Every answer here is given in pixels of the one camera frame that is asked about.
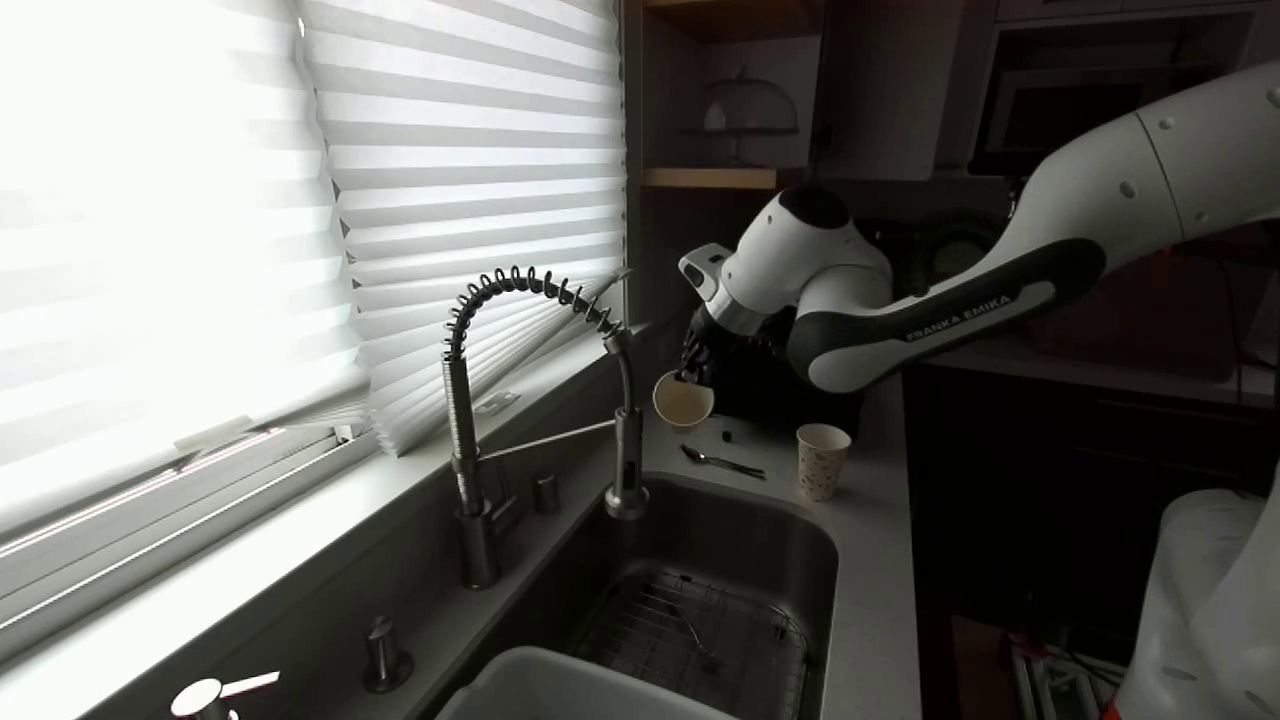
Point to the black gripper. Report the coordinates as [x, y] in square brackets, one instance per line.
[717, 345]

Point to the small chrome counter button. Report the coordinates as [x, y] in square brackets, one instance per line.
[385, 658]
[545, 493]

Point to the clear glass cake dome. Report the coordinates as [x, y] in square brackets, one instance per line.
[744, 104]

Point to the white pleated window blind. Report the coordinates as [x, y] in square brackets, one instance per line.
[144, 226]
[482, 174]

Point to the patterned paper cup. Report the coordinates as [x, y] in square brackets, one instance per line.
[681, 401]
[821, 466]

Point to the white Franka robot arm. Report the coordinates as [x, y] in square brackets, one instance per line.
[1144, 174]

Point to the chrome spring neck faucet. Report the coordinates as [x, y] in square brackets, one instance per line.
[462, 401]

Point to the stainless steel sink basin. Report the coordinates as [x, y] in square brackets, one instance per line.
[744, 533]

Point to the wooden shelf board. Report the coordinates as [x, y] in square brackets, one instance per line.
[705, 177]

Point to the metal fork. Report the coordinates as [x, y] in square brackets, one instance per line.
[725, 461]
[695, 631]

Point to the metal sink bottom grid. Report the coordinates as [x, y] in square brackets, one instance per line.
[695, 652]

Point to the dark built-in microwave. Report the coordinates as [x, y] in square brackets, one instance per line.
[1082, 81]

